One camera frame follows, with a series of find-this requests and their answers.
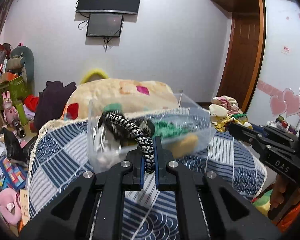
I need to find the white drawstring pouch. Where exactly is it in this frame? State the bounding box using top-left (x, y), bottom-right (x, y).
top-left (93, 125), bottom-right (121, 168)

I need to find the yellow sponge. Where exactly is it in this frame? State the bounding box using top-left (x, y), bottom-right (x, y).
top-left (168, 134), bottom-right (198, 159)

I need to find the clear plastic storage box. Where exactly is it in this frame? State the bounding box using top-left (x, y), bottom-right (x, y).
top-left (87, 93), bottom-right (216, 173)

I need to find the black white braided strap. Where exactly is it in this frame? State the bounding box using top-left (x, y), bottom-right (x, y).
top-left (97, 112), bottom-right (156, 174)

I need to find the green knitted cloth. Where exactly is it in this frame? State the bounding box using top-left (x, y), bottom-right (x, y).
top-left (98, 109), bottom-right (198, 140)

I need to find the pink plush pillow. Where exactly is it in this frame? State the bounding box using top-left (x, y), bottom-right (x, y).
top-left (0, 188), bottom-right (21, 226)

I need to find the colourful book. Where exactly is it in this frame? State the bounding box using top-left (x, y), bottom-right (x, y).
top-left (0, 158), bottom-right (27, 191)

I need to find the floral crumpled cloth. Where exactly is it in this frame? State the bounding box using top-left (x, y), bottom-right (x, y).
top-left (209, 95), bottom-right (253, 132)

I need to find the brown wooden door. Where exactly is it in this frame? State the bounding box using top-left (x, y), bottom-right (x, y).
top-left (217, 9), bottom-right (260, 112)

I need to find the green cylinder bottle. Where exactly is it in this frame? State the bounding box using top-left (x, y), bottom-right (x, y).
top-left (15, 100), bottom-right (28, 126)

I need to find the dark purple garment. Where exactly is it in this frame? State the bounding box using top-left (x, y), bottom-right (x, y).
top-left (33, 81), bottom-right (77, 131)

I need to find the pink rabbit toy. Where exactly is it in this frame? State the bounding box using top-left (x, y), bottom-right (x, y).
top-left (2, 90), bottom-right (19, 125)

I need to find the red plush item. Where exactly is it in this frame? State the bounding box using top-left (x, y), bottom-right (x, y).
top-left (24, 94), bottom-right (39, 112)

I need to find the green cardboard box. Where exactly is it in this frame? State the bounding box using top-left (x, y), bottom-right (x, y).
top-left (0, 76), bottom-right (32, 108)

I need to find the green plush toy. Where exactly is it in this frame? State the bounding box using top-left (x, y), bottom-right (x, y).
top-left (7, 46), bottom-right (34, 83)

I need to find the yellow plush ring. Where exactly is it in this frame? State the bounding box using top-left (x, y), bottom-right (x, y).
top-left (79, 68), bottom-right (111, 85)

